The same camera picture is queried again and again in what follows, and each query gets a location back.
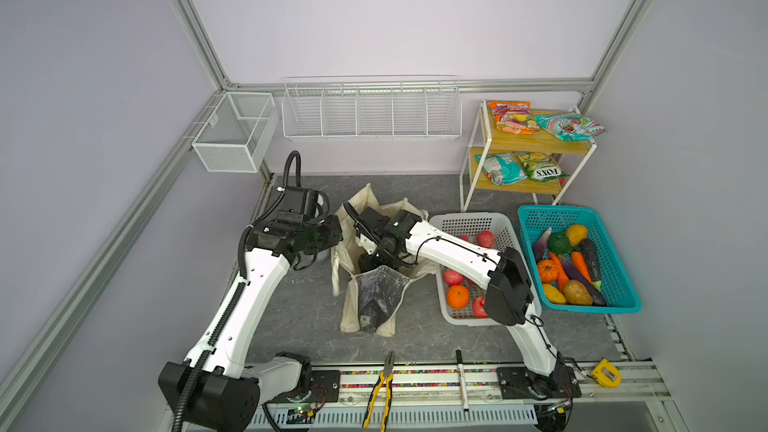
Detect long white wire basket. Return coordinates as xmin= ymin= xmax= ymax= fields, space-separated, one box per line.
xmin=281 ymin=75 xmax=463 ymax=141

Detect red apple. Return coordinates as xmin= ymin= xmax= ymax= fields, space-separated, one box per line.
xmin=442 ymin=269 xmax=464 ymax=287
xmin=476 ymin=230 xmax=495 ymax=248
xmin=472 ymin=296 xmax=489 ymax=318

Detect yellow squash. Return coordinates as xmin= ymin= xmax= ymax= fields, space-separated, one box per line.
xmin=542 ymin=284 xmax=567 ymax=305

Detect red apple left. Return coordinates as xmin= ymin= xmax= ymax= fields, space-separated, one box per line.
xmin=442 ymin=269 xmax=464 ymax=287

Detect teal red snack bag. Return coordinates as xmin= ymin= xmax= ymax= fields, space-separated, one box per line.
xmin=535 ymin=112 xmax=607 ymax=142

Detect yellow black pliers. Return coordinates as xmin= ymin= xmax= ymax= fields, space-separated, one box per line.
xmin=362 ymin=351 xmax=395 ymax=432

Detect orange snack bag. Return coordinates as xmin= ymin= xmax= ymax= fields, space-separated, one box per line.
xmin=488 ymin=101 xmax=539 ymax=135

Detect white plastic fruit basket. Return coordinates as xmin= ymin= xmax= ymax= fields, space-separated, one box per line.
xmin=429 ymin=212 xmax=538 ymax=327

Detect green bell pepper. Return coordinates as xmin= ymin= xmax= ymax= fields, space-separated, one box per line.
xmin=547 ymin=232 xmax=573 ymax=255

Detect small white mesh box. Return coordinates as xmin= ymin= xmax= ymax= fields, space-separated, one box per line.
xmin=192 ymin=92 xmax=279 ymax=173

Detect red apple front middle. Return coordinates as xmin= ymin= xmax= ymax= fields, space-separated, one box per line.
xmin=472 ymin=296 xmax=489 ymax=318

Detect small orange pumpkin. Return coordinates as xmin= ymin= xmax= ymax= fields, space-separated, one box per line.
xmin=537 ymin=259 xmax=559 ymax=284

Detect yellow tape measure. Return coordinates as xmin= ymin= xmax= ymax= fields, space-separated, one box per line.
xmin=590 ymin=358 xmax=622 ymax=389

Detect purple eggplant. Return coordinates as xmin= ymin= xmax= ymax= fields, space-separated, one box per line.
xmin=560 ymin=257 xmax=608 ymax=307

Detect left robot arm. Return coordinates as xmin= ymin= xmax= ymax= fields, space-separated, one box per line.
xmin=158 ymin=151 xmax=342 ymax=431

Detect orange carrot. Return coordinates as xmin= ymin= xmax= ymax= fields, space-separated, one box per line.
xmin=571 ymin=252 xmax=592 ymax=283

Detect green Fox's candy bag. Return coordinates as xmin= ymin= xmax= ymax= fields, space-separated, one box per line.
xmin=514 ymin=152 xmax=568 ymax=183

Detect orange tangerine front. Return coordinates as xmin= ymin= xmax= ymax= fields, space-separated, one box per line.
xmin=445 ymin=285 xmax=471 ymax=310

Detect teal plastic vegetable basket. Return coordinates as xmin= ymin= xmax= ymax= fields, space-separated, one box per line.
xmin=517 ymin=205 xmax=642 ymax=314

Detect cream canvas grocery bag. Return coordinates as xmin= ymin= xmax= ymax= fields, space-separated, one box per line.
xmin=331 ymin=208 xmax=440 ymax=337

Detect wooden two-tier shelf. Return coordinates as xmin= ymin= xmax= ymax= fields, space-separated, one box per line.
xmin=458 ymin=100 xmax=597 ymax=212

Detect teal white snack bag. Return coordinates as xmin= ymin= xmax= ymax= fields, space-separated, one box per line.
xmin=475 ymin=153 xmax=527 ymax=186

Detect brown potato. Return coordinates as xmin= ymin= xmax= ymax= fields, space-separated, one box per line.
xmin=561 ymin=280 xmax=594 ymax=306

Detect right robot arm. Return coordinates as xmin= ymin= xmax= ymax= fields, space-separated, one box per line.
xmin=343 ymin=202 xmax=581 ymax=400

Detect red apple back right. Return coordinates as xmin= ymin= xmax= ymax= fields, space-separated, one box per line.
xmin=476 ymin=230 xmax=495 ymax=248

